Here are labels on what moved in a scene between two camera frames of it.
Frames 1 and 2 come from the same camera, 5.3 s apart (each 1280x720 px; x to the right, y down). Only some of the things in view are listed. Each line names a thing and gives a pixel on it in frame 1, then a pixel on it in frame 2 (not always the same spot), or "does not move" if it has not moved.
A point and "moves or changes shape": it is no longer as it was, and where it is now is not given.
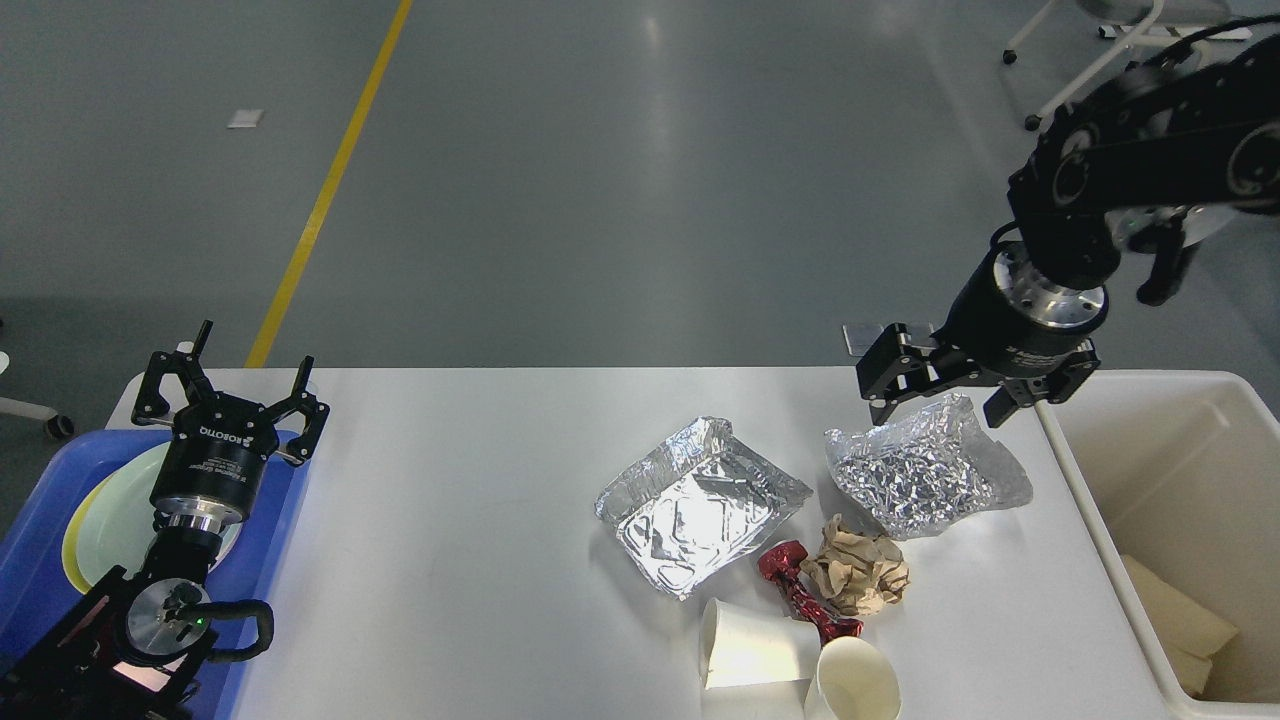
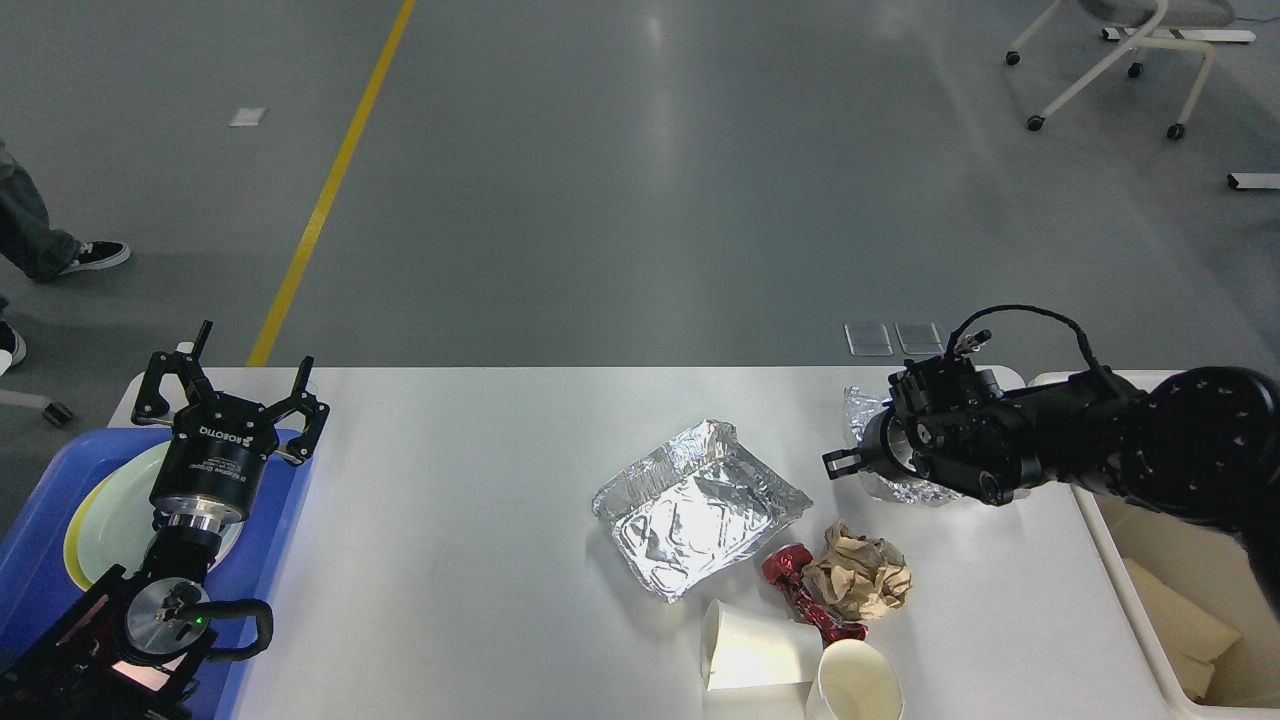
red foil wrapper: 780,564 does not move
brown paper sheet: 1190,634 does not move
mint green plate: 117,520 does not move
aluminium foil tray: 924,466 moves or changes shape
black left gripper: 215,454 does not move
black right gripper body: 1012,322 → 889,445
